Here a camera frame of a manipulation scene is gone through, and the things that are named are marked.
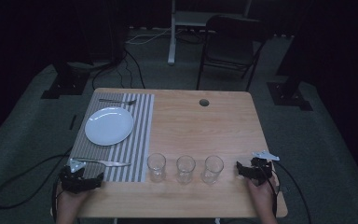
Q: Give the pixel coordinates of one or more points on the white metal desk frame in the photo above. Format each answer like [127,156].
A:
[175,31]

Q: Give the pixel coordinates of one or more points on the white round plate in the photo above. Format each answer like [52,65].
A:
[109,126]

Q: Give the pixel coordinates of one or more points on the silver table knife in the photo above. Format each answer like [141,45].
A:
[105,162]

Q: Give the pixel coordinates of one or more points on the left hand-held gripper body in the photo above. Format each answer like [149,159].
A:
[76,183]

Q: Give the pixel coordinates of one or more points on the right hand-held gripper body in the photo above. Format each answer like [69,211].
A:
[262,169]

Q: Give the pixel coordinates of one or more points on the small black floor object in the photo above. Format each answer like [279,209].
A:
[72,122]

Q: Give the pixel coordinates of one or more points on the black stand with base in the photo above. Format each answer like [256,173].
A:
[66,81]
[287,93]

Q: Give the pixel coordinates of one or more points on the silver fork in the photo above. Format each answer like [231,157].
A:
[118,100]

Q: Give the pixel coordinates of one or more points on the person's left hand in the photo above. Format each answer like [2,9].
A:
[70,200]

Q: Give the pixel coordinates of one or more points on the grey striped placemat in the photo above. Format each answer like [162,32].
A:
[140,140]

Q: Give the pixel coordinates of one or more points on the person's right hand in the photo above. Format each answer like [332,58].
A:
[262,196]

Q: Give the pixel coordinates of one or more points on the black folding chair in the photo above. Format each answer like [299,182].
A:
[230,43]

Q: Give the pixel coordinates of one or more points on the clear drinking glass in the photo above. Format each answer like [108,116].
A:
[185,169]
[213,169]
[156,166]

